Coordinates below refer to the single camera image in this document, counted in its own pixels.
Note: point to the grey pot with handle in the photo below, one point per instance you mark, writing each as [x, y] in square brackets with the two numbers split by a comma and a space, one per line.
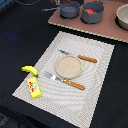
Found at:
[67, 10]

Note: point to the red toy tomato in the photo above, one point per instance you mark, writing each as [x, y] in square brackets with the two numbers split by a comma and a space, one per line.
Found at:
[90, 11]

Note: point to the yellow toy cheese block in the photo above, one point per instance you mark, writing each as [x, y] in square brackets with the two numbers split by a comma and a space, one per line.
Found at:
[34, 88]

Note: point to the yellow toy banana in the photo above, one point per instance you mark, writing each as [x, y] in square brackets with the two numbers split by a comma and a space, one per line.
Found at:
[30, 69]

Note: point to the round wooden plate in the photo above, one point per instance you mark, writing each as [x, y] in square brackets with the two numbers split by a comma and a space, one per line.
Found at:
[69, 67]

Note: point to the woven beige placemat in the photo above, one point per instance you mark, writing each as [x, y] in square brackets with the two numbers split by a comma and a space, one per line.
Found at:
[72, 105]

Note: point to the knife with wooden handle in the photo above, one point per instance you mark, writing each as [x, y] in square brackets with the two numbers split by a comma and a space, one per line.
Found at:
[79, 56]

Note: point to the brown toy sausage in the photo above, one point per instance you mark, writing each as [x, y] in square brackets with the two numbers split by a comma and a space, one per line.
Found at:
[64, 1]

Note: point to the grey saucepan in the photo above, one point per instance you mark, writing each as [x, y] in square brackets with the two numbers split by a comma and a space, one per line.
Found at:
[98, 8]

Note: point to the beige bowl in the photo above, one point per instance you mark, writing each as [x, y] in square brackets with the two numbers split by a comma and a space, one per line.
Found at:
[122, 15]

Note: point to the fork with wooden handle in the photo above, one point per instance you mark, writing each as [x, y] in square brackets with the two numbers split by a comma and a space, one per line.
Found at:
[73, 84]

